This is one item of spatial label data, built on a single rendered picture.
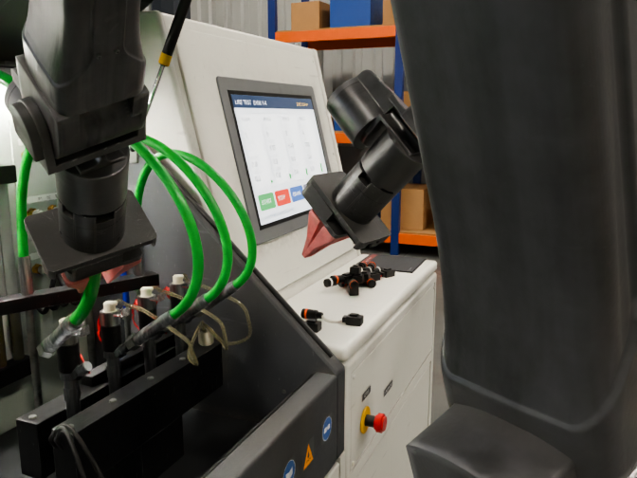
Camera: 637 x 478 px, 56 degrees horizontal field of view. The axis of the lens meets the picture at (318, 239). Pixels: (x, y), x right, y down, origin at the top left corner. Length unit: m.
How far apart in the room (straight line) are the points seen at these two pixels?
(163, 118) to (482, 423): 1.02
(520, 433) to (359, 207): 0.52
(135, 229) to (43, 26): 0.25
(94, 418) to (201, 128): 0.55
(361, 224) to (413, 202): 5.46
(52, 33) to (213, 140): 0.81
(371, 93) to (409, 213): 5.51
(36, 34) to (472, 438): 0.34
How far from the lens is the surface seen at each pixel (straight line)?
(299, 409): 0.91
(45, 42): 0.41
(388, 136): 0.65
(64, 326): 0.71
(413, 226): 6.19
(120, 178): 0.51
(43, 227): 0.60
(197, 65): 1.21
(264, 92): 1.40
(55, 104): 0.43
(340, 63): 7.66
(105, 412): 0.89
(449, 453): 0.17
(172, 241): 1.11
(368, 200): 0.67
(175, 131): 1.13
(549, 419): 0.17
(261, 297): 1.04
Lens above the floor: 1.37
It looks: 11 degrees down
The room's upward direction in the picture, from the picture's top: straight up
